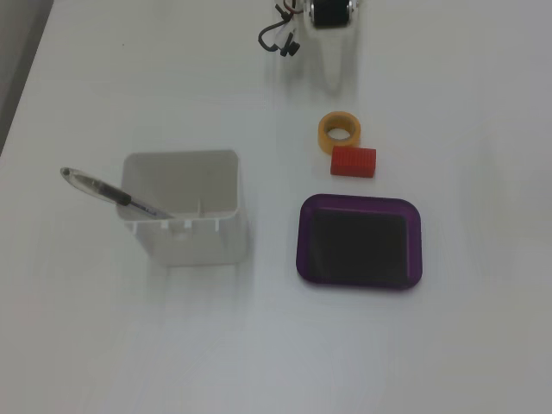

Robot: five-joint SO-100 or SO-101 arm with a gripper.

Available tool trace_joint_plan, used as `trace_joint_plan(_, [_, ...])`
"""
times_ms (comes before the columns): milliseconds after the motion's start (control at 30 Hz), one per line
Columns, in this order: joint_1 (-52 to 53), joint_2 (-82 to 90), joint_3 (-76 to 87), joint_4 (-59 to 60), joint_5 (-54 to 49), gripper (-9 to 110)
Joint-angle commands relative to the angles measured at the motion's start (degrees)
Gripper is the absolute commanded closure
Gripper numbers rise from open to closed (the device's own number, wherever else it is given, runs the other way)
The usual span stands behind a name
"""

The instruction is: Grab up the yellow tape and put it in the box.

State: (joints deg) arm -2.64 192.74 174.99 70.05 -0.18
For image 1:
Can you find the yellow tape roll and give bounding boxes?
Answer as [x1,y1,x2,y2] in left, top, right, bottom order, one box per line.
[317,110,364,154]

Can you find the white plastic box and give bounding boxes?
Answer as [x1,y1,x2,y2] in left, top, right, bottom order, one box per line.
[116,149,250,267]

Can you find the purple metal tray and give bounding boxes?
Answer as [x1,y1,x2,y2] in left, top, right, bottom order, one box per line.
[295,193,423,291]

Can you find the red ribbed block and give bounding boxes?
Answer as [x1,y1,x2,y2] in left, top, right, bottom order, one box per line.
[329,146,379,179]

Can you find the clear black ballpoint pen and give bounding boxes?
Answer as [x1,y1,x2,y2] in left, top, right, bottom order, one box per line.
[59,166,176,220]

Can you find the black cable with plug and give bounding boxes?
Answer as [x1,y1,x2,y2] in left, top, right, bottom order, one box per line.
[257,21,301,58]

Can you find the red and white base wires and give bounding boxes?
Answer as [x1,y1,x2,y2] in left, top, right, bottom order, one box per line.
[273,0,304,21]

